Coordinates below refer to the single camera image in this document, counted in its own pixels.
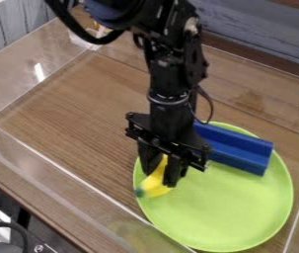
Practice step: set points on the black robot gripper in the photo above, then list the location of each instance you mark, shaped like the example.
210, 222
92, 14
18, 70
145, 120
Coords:
165, 133

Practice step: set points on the yellow toy banana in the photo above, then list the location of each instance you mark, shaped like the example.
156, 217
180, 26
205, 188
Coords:
152, 187

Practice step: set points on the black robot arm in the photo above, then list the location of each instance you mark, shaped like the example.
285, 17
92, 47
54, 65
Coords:
166, 29

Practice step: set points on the green round plate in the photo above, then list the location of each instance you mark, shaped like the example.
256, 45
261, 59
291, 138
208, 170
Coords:
224, 210

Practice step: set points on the blue foam block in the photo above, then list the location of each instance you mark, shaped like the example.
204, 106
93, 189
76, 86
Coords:
237, 147

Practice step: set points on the black device with knob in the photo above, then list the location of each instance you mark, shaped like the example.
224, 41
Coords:
38, 245

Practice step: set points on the yellow labelled tin can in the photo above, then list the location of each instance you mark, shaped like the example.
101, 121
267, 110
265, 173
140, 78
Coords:
100, 29

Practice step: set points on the clear acrylic enclosure wall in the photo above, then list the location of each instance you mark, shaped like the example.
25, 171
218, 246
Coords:
66, 157

